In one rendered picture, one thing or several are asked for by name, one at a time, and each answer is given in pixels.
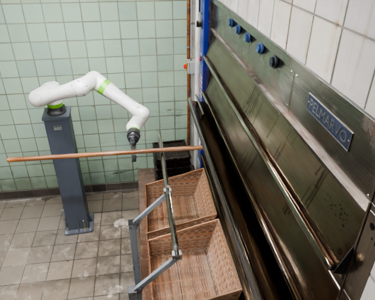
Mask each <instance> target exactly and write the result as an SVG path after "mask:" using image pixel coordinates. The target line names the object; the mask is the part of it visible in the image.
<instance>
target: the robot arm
mask: <svg viewBox="0 0 375 300"><path fill-rule="evenodd" d="M92 90H95V91H97V92H98V93H100V94H101V95H103V96H104V97H106V98H108V99H110V100H112V101H113V102H115V103H116V104H118V105H119V106H121V107H122V108H124V109H125V110H126V111H128V112H129V113H131V114H132V115H133V117H132V118H131V120H130V121H129V122H128V124H127V126H126V130H127V135H126V136H127V139H128V141H129V142H130V144H131V148H132V150H133V149H136V144H137V143H138V141H139V139H140V136H142V134H140V131H141V129H142V127H143V125H144V124H145V122H146V121H147V119H148V118H149V116H150V112H149V110H148V109H147V108H146V107H144V106H143V105H141V104H139V103H137V102H136V101H134V100H133V99H132V98H130V97H129V96H127V95H126V94H125V93H123V92H122V91H121V90H120V89H119V88H118V87H116V86H115V85H114V84H113V83H111V82H110V81H109V80H108V79H106V78H105V77H104V76H103V75H101V74H100V73H98V72H97V71H90V72H88V73H87V74H86V75H85V76H83V77H81V78H79V79H76V80H73V81H72V82H69V83H66V84H64V85H60V84H59V83H58V82H46V83H44V84H43V85H42V86H41V87H39V88H37V89H35V90H33V91H31V92H30V94H29V102H30V103H31V104H32V105H33V106H34V107H42V106H45V105H47V107H48V109H47V112H46V113H47V115H49V116H59V115H63V114H65V113H66V109H65V105H64V104H63V99H67V98H74V97H82V96H86V95H87V94H88V93H89V92H90V91H92ZM136 158H137V156H136V154H132V162H136Z"/></svg>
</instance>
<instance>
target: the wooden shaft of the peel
mask: <svg viewBox="0 0 375 300"><path fill-rule="evenodd" d="M202 149H203V147H202V145H196V146H178V147H169V148H151V149H133V150H123V151H105V152H87V153H78V154H59V155H41V156H32V157H14V158H7V162H8V163H13V162H22V161H40V160H57V159H67V158H84V157H102V156H112V155H129V154H147V153H157V152H174V151H192V150H202Z"/></svg>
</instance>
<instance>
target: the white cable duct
mask: <svg viewBox="0 0 375 300"><path fill-rule="evenodd" d="M198 13H199V0H195V94H197V92H198V27H196V21H198ZM196 132H197V129H196V127H195V124H194V146H196ZM193 164H194V167H195V170H196V150H194V160H193Z"/></svg>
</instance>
